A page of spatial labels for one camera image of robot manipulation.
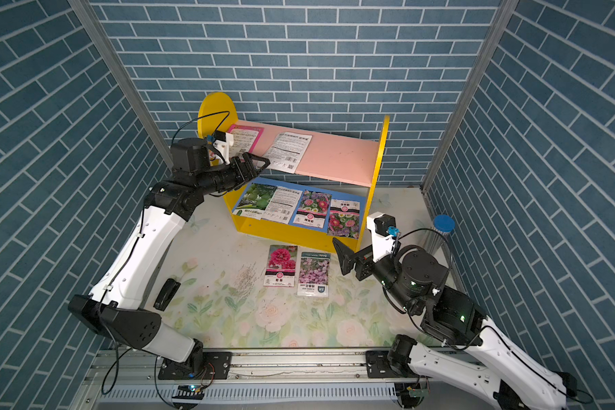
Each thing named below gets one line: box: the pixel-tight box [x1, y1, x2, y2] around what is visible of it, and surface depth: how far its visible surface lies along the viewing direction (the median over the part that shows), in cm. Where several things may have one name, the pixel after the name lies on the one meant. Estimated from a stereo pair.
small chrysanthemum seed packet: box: [327, 199, 361, 241], surface depth 93 cm
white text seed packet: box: [262, 131, 313, 175], surface depth 76 cm
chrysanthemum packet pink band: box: [292, 189, 333, 229], surface depth 96 cm
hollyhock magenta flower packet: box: [263, 244, 299, 288], surface depth 96 cm
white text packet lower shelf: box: [260, 185, 304, 225], surface depth 98 cm
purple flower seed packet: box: [297, 251, 331, 298], surface depth 93 cm
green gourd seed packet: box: [232, 182, 278, 221], surface depth 98 cm
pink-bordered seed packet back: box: [227, 123, 265, 159], surface depth 81 cm
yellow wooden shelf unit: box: [198, 92, 391, 253], surface depth 83 cm
